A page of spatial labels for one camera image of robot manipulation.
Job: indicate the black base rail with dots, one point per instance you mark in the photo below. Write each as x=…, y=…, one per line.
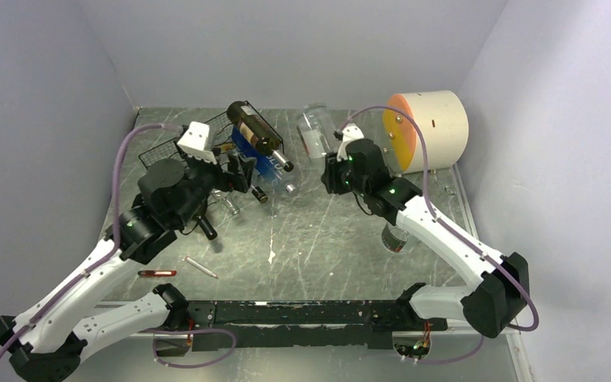
x=255, y=324

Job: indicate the dark green wine bottle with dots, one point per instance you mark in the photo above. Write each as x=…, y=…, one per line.
x=206, y=227

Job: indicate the cream cylinder orange face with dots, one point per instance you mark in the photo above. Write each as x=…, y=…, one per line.
x=443, y=122

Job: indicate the clear square liquor bottle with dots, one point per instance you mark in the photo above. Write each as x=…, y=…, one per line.
x=225, y=199

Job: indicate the dark wine bottle white neck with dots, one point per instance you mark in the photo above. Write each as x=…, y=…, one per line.
x=258, y=132

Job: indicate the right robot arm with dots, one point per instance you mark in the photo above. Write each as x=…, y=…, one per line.
x=497, y=286

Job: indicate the red pen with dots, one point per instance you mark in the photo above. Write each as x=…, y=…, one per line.
x=156, y=273

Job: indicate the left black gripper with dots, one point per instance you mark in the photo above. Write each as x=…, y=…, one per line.
x=234, y=180

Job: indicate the clear round bottle silver cap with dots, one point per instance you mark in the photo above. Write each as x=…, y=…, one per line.
x=316, y=129

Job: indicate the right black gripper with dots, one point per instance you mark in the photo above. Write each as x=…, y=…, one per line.
x=329, y=176

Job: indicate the white pen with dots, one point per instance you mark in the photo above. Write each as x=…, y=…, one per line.
x=200, y=267

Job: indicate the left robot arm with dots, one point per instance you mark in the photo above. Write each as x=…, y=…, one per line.
x=50, y=340

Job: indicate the small dark bottle cap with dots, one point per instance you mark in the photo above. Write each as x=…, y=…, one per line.
x=259, y=194

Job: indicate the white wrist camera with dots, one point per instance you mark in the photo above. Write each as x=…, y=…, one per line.
x=197, y=141
x=349, y=134

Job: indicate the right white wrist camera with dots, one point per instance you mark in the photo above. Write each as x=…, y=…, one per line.
x=349, y=134

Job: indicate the blue square bottle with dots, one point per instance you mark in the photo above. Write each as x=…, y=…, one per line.
x=270, y=170

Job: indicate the black wire wine rack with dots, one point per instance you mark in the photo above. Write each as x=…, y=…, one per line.
x=223, y=143

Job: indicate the clear round bottle dark label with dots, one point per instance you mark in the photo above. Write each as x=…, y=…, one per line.
x=397, y=240

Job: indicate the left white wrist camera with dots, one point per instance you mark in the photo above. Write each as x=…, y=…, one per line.
x=197, y=141

